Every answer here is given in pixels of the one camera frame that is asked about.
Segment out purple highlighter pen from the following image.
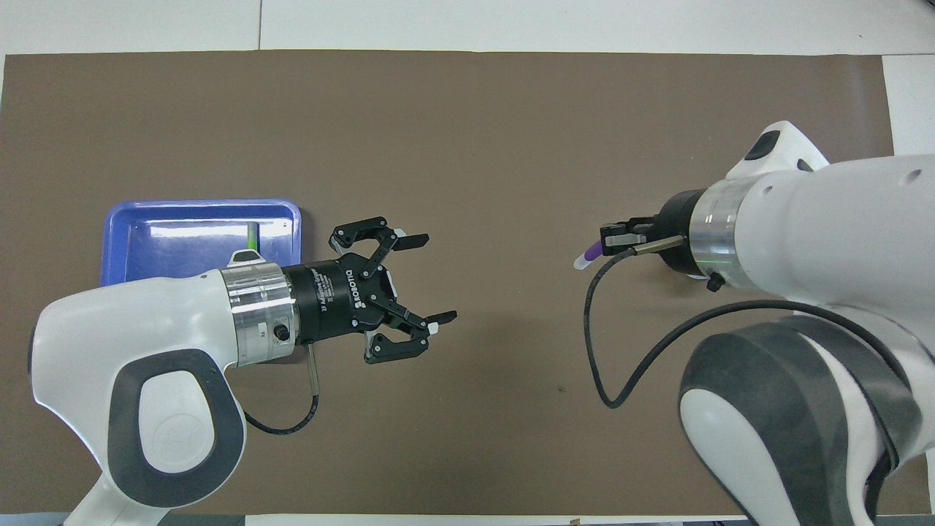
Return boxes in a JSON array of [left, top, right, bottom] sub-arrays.
[[573, 241, 606, 271]]

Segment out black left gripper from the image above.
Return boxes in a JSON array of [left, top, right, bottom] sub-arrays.
[[281, 216, 458, 365]]

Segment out blue plastic tray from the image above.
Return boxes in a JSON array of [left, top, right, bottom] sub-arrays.
[[101, 198, 302, 287]]

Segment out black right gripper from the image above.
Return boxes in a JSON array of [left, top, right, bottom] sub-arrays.
[[600, 190, 706, 277]]

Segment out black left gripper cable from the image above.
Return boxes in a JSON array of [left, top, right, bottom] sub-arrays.
[[243, 345, 321, 436]]

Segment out brown table mat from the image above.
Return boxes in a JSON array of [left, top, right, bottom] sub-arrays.
[[0, 50, 932, 516]]

